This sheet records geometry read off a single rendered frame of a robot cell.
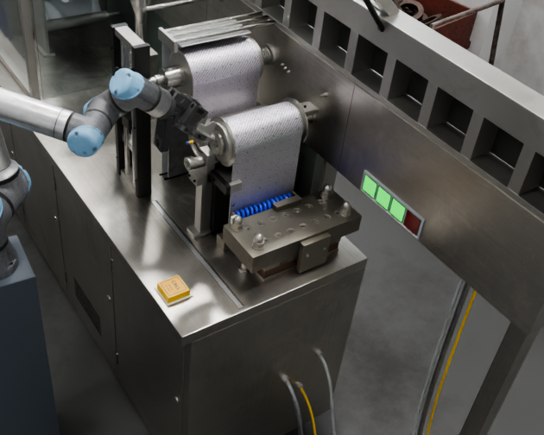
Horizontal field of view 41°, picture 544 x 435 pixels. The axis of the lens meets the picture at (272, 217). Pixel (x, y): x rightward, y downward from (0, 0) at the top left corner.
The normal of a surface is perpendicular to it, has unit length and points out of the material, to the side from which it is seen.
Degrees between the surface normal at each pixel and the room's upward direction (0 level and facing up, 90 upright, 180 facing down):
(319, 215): 0
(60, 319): 0
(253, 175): 90
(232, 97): 92
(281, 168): 90
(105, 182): 0
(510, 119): 90
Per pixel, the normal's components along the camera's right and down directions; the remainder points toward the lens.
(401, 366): 0.10, -0.76
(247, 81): 0.56, 0.60
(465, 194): -0.82, 0.30
